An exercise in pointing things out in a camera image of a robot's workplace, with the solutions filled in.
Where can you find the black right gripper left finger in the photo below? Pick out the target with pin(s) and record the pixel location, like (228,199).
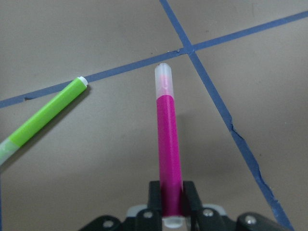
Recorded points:
(154,203)

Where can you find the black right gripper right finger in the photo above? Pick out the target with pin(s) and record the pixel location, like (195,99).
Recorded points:
(190,202)

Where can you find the pink marker pen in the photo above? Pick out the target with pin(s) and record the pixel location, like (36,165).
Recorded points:
(168,148)

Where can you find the green marker pen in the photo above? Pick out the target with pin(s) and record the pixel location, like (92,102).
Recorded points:
(41,118)

